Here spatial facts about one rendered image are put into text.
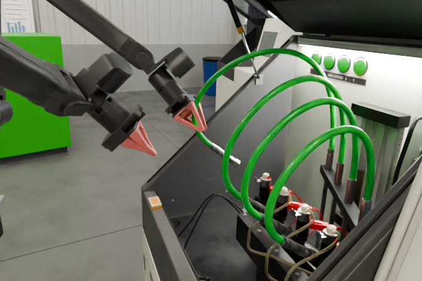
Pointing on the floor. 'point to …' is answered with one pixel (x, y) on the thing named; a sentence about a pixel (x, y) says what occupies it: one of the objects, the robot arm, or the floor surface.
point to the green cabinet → (17, 144)
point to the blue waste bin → (210, 67)
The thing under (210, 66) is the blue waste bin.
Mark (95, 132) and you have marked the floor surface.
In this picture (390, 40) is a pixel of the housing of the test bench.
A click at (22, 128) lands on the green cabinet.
